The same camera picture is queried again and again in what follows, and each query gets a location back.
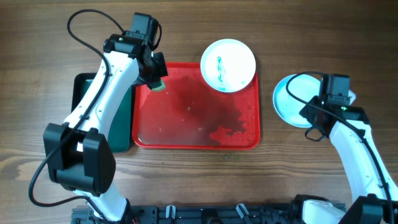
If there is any green sponge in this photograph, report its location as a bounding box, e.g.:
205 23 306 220
151 80 165 91

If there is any left black cable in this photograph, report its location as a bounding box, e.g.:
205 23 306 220
28 9 162 223

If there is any light blue plate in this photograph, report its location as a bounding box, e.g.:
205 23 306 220
272 73 357 129

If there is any red plastic tray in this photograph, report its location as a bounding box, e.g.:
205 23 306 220
132 62 261 151

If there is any white plate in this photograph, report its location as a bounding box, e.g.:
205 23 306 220
200 39 256 93

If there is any black tray with green water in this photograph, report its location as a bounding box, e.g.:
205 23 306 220
71 73 132 153

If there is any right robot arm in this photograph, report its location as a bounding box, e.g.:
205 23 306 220
299 73 397 223

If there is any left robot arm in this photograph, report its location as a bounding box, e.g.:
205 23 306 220
42 13 167 223

